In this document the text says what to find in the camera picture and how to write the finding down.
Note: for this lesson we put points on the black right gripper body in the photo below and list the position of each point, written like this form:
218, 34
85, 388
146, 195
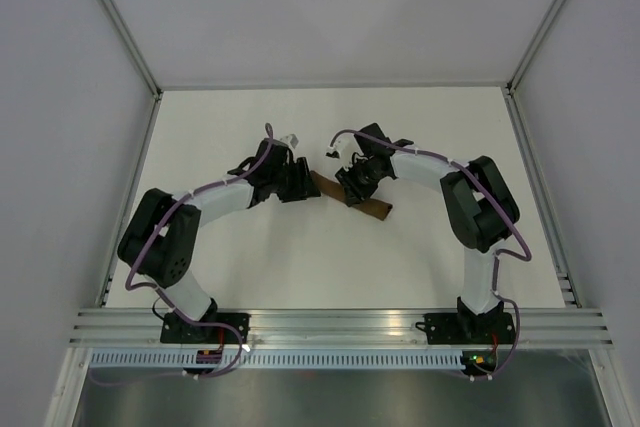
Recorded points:
359, 179

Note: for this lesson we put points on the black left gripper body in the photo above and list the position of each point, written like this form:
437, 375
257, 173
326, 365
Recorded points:
291, 183

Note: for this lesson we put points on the brown cloth napkin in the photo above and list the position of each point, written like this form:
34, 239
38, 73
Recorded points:
375, 208

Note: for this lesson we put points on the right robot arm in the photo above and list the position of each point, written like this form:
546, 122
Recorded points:
482, 214

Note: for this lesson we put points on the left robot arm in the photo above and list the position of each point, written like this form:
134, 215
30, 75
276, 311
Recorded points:
159, 241

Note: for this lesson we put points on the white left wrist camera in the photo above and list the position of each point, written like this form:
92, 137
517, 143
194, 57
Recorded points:
290, 140

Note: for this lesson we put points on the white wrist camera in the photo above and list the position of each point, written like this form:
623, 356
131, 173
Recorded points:
340, 149
290, 140

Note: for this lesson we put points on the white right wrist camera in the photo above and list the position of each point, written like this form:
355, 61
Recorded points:
340, 149

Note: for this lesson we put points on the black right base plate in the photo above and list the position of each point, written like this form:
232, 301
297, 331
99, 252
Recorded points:
456, 329

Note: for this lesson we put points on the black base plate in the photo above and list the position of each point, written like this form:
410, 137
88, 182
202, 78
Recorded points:
176, 331
456, 329

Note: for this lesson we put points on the white slotted cable duct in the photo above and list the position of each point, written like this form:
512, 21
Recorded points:
282, 359

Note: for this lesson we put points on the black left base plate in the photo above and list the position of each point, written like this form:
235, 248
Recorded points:
176, 331

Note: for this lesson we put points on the aluminium front mounting rail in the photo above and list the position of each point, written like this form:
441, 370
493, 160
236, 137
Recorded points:
397, 329

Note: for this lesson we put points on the aluminium frame rail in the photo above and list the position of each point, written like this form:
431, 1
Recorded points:
541, 33

